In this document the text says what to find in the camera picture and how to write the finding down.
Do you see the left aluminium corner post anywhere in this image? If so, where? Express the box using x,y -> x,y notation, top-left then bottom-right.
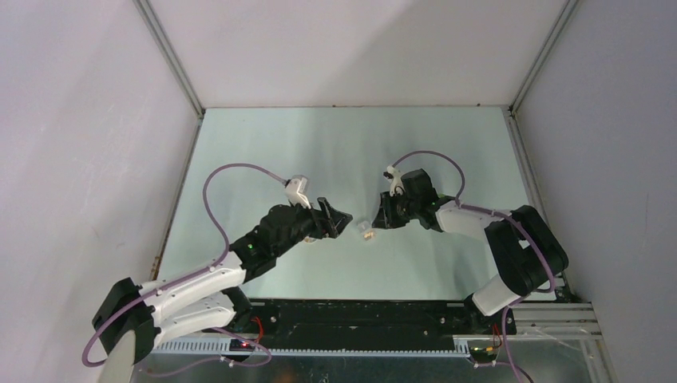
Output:
133,0 -> 205,119

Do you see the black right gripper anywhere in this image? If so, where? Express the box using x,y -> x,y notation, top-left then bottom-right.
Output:
372,190 -> 419,230

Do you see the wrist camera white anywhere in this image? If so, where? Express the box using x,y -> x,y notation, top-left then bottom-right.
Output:
383,165 -> 406,196
284,175 -> 312,209

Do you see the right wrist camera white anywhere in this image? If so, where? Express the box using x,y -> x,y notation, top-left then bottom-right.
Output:
383,165 -> 406,196

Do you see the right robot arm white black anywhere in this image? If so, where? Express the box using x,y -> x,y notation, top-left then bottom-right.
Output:
371,166 -> 569,334

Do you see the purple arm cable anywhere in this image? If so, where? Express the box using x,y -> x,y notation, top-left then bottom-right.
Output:
81,163 -> 289,379
391,150 -> 557,383

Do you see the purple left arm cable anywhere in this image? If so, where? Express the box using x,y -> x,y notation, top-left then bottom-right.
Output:
81,163 -> 289,379

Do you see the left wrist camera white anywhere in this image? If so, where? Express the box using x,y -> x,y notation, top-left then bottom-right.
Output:
284,175 -> 312,209

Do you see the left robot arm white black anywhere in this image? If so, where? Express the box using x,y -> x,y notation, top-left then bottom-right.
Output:
92,197 -> 353,363

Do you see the white slotted cable duct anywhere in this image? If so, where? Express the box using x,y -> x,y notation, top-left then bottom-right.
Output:
151,337 -> 470,358

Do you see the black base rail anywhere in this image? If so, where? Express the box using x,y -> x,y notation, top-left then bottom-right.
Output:
224,299 -> 501,350

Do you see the aluminium corner post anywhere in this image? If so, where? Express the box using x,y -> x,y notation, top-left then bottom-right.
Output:
133,0 -> 205,119
509,0 -> 580,116

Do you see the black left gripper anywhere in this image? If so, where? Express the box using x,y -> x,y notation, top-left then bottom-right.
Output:
272,195 -> 351,257

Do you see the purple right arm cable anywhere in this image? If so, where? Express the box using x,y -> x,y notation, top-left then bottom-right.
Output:
391,150 -> 557,383

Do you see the right aluminium corner post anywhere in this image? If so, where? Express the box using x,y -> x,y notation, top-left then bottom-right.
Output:
509,0 -> 580,116

